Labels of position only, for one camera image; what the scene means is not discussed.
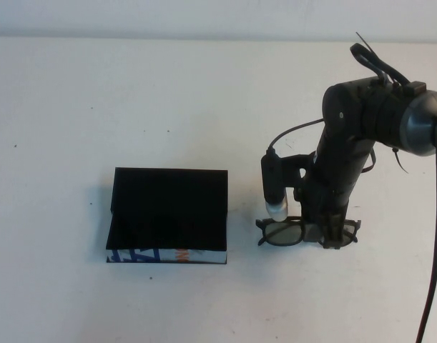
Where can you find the black framed glasses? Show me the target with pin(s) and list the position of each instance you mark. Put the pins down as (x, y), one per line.
(282, 234)

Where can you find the black wrist camera mount bracket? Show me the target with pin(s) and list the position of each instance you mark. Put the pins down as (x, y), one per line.
(293, 168)

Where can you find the black glasses case printed side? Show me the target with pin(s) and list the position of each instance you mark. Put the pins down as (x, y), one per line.
(168, 200)

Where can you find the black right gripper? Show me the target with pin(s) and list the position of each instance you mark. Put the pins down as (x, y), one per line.
(332, 178)

